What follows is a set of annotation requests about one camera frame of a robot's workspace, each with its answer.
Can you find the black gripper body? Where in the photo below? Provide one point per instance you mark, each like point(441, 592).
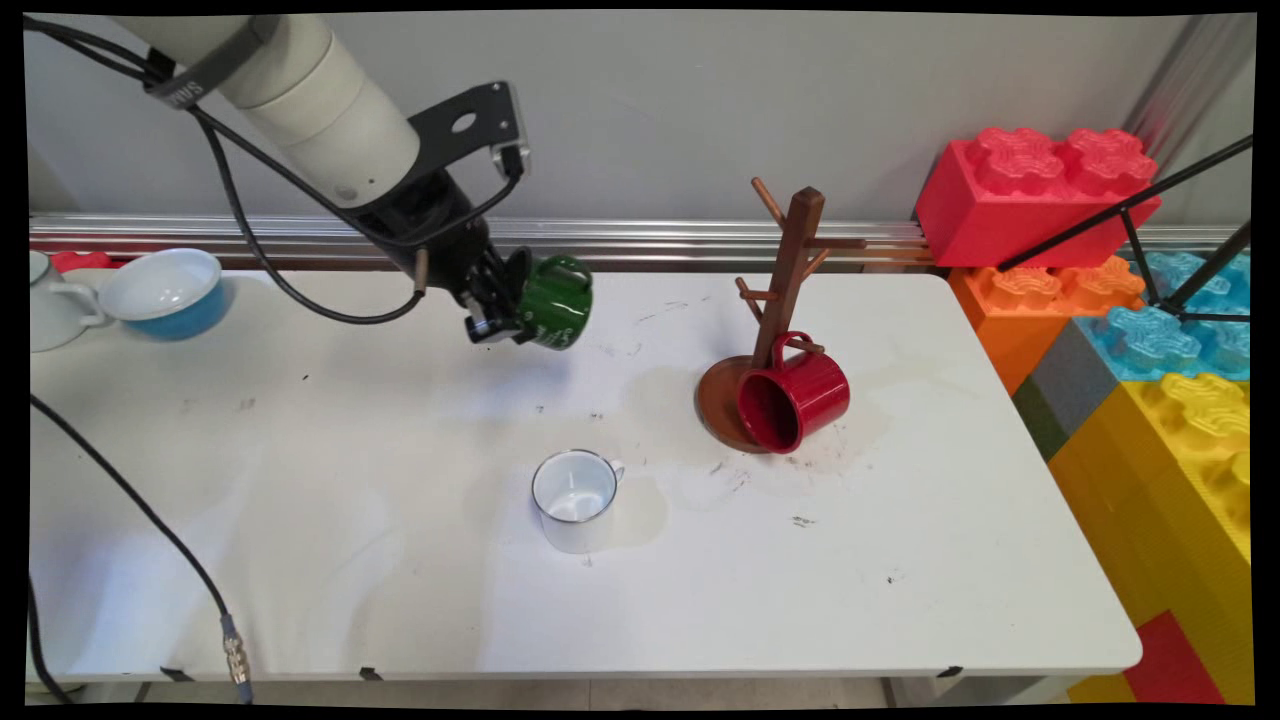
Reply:
point(430, 230)

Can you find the red giant building block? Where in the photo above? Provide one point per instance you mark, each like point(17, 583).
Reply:
point(1030, 195)

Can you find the blue bowl with white inside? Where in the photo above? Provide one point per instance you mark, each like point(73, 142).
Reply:
point(165, 290)

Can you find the slanted aluminium profile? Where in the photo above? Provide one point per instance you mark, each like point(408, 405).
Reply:
point(1190, 70)

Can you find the red enamel mug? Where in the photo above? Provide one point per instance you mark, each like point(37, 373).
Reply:
point(800, 395)

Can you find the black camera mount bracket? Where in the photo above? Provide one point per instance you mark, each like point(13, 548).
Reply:
point(450, 125)

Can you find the black tripod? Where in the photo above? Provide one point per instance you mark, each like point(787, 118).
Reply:
point(1130, 205)

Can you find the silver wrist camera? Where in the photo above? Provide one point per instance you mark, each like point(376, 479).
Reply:
point(510, 135)

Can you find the aluminium rail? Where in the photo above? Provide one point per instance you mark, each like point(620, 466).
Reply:
point(650, 235)

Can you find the blue giant building block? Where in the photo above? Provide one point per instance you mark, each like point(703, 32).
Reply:
point(1150, 340)

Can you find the orange giant building block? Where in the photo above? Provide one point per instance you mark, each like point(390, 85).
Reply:
point(1040, 290)

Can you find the pale grey mug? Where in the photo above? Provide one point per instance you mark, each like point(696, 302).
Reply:
point(55, 310)

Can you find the white mug with dark rim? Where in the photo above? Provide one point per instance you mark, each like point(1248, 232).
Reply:
point(575, 500)

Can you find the green enamel mug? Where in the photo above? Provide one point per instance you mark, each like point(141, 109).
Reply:
point(555, 310)

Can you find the small red object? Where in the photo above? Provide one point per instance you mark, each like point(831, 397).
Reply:
point(80, 261)

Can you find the brown wooden mug tree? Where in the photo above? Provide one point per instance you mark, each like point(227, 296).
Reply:
point(795, 260)

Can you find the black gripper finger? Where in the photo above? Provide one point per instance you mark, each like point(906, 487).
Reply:
point(518, 272)
point(490, 322)

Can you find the yellow giant building block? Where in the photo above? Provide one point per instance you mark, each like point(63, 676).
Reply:
point(1170, 500)

